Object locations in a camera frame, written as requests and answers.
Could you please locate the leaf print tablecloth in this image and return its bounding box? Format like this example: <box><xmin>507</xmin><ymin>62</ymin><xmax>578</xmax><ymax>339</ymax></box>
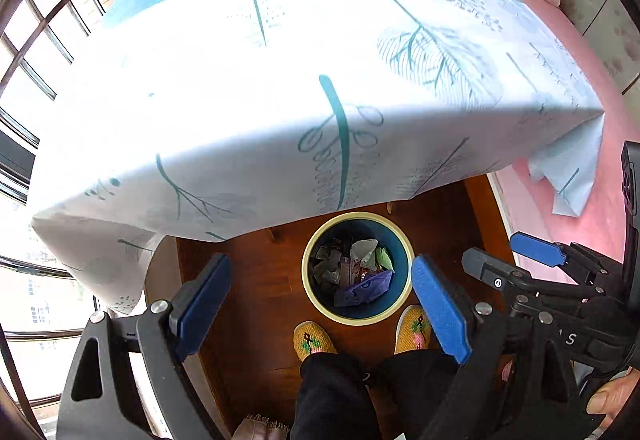
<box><xmin>30</xmin><ymin>0</ymin><xmax>606</xmax><ymax>316</ymax></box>

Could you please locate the beige cloth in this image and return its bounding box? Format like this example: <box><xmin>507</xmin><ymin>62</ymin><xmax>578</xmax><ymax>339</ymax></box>
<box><xmin>232</xmin><ymin>414</ymin><xmax>293</xmax><ymax>440</ymax></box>

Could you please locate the yellow rimmed blue bin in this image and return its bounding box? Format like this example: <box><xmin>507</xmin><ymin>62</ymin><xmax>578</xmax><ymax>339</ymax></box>
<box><xmin>301</xmin><ymin>211</ymin><xmax>416</xmax><ymax>326</ymax></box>

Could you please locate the person's right hand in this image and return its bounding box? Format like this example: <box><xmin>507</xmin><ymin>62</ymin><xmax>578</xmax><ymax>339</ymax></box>
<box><xmin>585</xmin><ymin>367</ymin><xmax>640</xmax><ymax>416</ymax></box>

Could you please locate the white paper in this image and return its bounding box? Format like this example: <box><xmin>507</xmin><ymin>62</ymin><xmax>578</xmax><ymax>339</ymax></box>
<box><xmin>349</xmin><ymin>237</ymin><xmax>380</xmax><ymax>268</ymax></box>

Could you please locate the pink blanket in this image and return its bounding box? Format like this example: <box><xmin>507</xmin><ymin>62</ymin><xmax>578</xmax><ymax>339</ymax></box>
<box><xmin>465</xmin><ymin>0</ymin><xmax>640</xmax><ymax>281</ymax></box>

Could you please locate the person's left leg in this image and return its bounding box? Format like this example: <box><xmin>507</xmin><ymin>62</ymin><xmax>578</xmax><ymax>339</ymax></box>
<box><xmin>290</xmin><ymin>352</ymin><xmax>381</xmax><ymax>440</ymax></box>

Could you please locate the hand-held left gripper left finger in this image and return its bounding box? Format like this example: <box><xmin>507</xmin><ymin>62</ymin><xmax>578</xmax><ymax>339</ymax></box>
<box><xmin>55</xmin><ymin>253</ymin><xmax>233</xmax><ymax>440</ymax></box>

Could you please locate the person's right leg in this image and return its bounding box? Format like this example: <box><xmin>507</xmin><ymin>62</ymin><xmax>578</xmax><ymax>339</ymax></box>
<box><xmin>375</xmin><ymin>349</ymin><xmax>468</xmax><ymax>440</ymax></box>

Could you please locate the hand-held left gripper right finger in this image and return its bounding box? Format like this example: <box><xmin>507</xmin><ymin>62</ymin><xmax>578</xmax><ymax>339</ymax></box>
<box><xmin>411</xmin><ymin>254</ymin><xmax>583</xmax><ymax>440</ymax></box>

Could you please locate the grilled window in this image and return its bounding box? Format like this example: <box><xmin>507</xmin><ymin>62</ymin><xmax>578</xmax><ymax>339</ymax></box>
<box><xmin>0</xmin><ymin>0</ymin><xmax>131</xmax><ymax>440</ymax></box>

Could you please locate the white wardrobe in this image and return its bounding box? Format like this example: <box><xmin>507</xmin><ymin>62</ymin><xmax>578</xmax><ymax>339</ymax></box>
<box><xmin>557</xmin><ymin>0</ymin><xmax>640</xmax><ymax>94</ymax></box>

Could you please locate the purple plastic bag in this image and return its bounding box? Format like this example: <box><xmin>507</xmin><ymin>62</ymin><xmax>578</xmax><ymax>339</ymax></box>
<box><xmin>334</xmin><ymin>270</ymin><xmax>395</xmax><ymax>308</ymax></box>

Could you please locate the yellow embroidered slipper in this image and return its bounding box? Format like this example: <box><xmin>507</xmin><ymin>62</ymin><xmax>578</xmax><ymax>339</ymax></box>
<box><xmin>395</xmin><ymin>304</ymin><xmax>432</xmax><ymax>355</ymax></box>
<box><xmin>292</xmin><ymin>320</ymin><xmax>338</xmax><ymax>363</ymax></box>

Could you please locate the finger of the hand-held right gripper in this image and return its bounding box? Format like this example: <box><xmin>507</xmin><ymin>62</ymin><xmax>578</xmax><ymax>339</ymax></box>
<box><xmin>461</xmin><ymin>247</ymin><xmax>536</xmax><ymax>301</ymax></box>
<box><xmin>510</xmin><ymin>231</ymin><xmax>623</xmax><ymax>281</ymax></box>

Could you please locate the person's leg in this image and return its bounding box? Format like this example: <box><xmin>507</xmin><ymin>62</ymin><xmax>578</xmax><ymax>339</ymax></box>
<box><xmin>290</xmin><ymin>352</ymin><xmax>381</xmax><ymax>440</ymax></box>
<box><xmin>375</xmin><ymin>349</ymin><xmax>468</xmax><ymax>440</ymax></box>

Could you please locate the black gold wrapper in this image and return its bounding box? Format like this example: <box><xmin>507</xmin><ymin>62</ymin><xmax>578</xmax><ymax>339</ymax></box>
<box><xmin>312</xmin><ymin>243</ymin><xmax>351</xmax><ymax>286</ymax></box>

